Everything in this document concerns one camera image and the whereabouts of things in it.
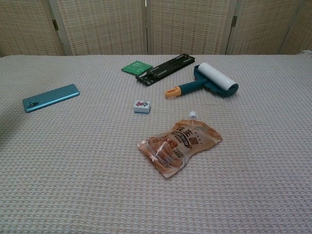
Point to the teal smartphone with black screen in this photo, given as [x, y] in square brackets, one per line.
[52, 97]

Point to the white mahjong tile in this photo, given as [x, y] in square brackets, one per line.
[142, 106]

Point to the brown sauce pouch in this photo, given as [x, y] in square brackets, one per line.
[180, 146]

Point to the green square packet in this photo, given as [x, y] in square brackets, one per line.
[136, 67]

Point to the teal white lint roller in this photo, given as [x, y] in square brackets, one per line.
[217, 76]

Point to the beige woven tablecloth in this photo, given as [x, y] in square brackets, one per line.
[97, 170]

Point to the brass screen hinge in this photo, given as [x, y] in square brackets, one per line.
[55, 24]
[234, 21]

